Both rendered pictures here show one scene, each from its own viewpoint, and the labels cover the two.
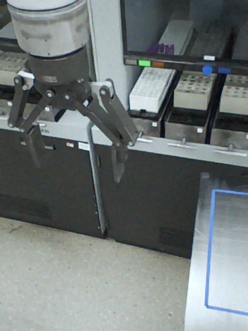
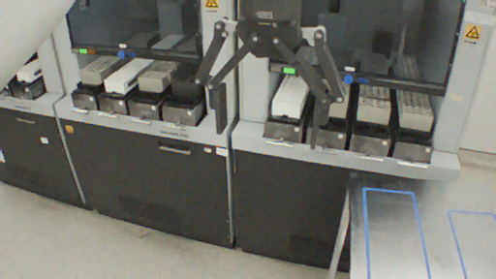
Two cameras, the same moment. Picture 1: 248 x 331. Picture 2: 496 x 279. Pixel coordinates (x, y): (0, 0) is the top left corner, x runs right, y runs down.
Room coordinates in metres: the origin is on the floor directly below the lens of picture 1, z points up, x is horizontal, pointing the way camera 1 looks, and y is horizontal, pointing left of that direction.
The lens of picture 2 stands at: (0.05, 0.13, 1.49)
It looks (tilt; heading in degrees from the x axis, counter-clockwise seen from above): 33 degrees down; 355
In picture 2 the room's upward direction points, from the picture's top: straight up
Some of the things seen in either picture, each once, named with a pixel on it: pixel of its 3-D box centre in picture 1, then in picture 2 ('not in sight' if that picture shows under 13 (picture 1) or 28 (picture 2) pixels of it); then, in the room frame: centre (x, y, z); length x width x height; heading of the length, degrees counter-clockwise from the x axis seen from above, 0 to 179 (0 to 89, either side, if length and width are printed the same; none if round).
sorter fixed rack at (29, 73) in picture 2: not in sight; (44, 65); (1.78, 1.02, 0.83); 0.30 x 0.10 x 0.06; 158
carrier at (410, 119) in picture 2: not in sight; (416, 120); (1.06, -0.54, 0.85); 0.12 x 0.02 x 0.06; 67
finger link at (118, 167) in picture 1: (117, 159); (316, 122); (0.47, 0.00, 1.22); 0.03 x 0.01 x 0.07; 158
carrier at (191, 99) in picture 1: (190, 99); (330, 108); (1.17, -0.25, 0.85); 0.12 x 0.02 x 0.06; 69
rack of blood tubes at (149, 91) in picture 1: (154, 83); (293, 93); (1.32, -0.15, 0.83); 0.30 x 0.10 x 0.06; 158
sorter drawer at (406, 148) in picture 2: not in sight; (407, 107); (1.28, -0.62, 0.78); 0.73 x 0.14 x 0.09; 158
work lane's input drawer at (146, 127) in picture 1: (163, 77); (298, 91); (1.45, -0.20, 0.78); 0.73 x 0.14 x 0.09; 158
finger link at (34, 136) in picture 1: (37, 145); (221, 108); (0.52, 0.13, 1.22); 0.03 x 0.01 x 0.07; 158
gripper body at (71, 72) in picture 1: (62, 76); (269, 21); (0.50, 0.07, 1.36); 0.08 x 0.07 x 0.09; 68
